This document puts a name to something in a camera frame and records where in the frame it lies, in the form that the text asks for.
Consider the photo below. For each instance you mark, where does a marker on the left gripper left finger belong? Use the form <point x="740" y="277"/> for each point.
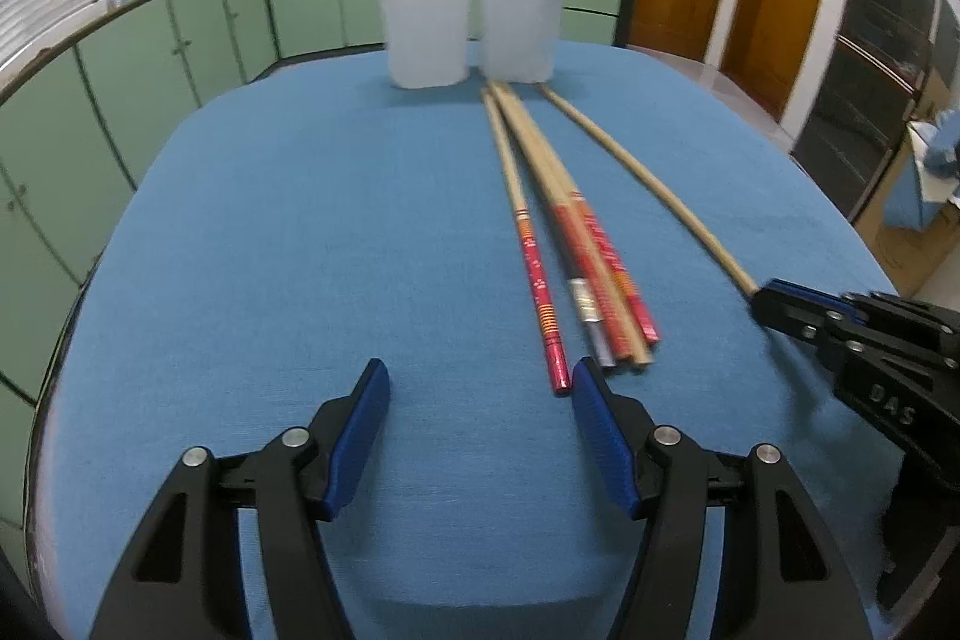
<point x="181" y="573"/>

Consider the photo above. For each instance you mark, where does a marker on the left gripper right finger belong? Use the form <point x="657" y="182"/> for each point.
<point x="782" y="574"/>

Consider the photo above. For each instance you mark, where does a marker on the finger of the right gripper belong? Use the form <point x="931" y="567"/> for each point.
<point x="788" y="316"/>
<point x="814" y="297"/>

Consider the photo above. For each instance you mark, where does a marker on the plain bamboo chopstick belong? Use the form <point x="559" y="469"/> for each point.
<point x="733" y="269"/>

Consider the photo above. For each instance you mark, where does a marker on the green lower kitchen cabinets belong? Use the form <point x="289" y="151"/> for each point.
<point x="82" y="126"/>

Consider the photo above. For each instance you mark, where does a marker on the blue white cloth pile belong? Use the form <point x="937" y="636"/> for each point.
<point x="929" y="178"/>

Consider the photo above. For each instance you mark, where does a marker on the wooden chopstick bundle piece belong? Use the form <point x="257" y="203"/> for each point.
<point x="554" y="351"/>

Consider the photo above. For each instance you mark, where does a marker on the black glass cabinet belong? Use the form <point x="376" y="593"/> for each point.
<point x="892" y="60"/>

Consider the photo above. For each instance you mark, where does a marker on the blue table mat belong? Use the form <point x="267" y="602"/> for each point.
<point x="293" y="229"/>

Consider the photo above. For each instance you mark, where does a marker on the right white plastic cup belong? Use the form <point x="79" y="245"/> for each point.
<point x="518" y="39"/>

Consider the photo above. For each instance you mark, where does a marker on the white plastic cup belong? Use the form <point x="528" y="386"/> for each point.
<point x="426" y="42"/>
<point x="518" y="39"/>

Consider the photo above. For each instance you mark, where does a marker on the left white plastic cup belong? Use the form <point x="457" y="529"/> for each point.
<point x="426" y="42"/>

